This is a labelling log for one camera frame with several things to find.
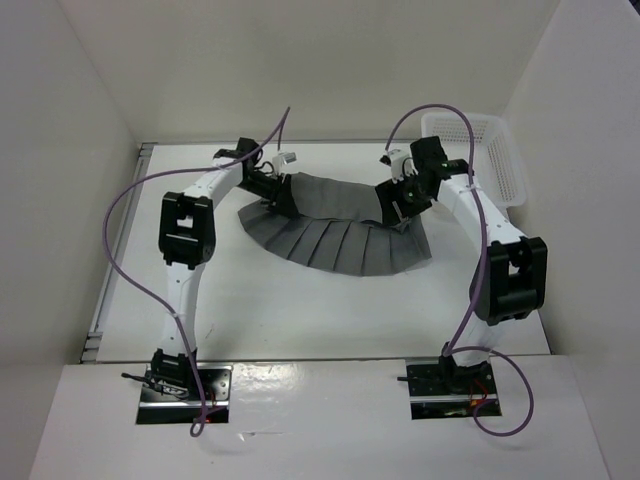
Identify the white plastic mesh basket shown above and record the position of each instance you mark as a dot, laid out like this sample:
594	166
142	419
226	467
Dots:
497	162

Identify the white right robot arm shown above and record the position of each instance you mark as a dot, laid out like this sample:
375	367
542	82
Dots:
509	281

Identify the grey skirt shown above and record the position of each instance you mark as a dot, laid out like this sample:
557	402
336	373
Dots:
339	230

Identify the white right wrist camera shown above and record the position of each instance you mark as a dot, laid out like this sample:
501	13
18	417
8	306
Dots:
401	164

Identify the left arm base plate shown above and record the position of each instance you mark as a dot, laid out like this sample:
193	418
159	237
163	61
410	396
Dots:
161	403

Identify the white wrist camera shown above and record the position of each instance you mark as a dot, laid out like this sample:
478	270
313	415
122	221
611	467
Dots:
401	164
281	160

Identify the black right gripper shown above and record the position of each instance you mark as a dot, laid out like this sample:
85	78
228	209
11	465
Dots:
390	192

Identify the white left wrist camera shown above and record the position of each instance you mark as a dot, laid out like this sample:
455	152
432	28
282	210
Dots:
281	160

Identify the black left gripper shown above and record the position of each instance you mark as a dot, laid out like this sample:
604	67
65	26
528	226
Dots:
285	204

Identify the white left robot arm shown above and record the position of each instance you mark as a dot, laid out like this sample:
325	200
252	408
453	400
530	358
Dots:
187	240

